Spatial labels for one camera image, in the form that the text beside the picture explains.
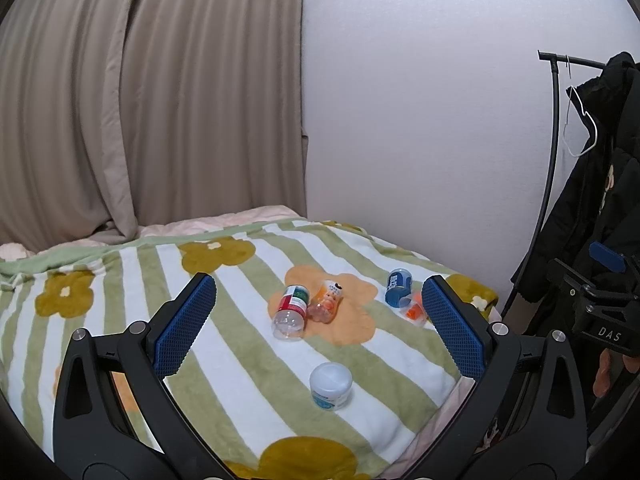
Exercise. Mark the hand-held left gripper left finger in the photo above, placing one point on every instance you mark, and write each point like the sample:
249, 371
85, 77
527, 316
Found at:
185, 325

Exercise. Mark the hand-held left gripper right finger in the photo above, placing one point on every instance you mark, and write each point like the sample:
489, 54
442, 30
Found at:
455, 330

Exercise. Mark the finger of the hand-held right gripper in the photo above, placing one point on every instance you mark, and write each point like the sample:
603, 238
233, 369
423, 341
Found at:
607, 256

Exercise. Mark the small clear orange cup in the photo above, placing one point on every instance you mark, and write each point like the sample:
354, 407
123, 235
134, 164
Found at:
415, 312

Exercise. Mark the person's right hand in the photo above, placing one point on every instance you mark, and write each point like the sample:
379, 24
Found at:
603, 370

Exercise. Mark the black jacket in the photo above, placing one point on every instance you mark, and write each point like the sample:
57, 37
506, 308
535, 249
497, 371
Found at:
600, 200

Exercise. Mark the striped floral blanket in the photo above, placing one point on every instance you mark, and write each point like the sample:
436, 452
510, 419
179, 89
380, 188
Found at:
240, 310

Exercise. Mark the blue drink can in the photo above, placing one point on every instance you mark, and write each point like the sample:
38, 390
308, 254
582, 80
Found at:
397, 287

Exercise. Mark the clear plastic bottle red label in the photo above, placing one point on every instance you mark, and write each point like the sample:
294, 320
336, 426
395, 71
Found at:
290, 315

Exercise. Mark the black metal clothes rack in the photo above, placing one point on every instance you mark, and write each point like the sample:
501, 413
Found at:
554, 135

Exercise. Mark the small orange drink bottle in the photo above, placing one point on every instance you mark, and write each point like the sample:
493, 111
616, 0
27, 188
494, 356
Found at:
325, 305

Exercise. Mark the white round jar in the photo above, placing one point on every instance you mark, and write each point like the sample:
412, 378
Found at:
330, 385

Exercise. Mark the beige curtain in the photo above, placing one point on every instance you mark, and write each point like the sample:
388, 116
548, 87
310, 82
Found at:
150, 110

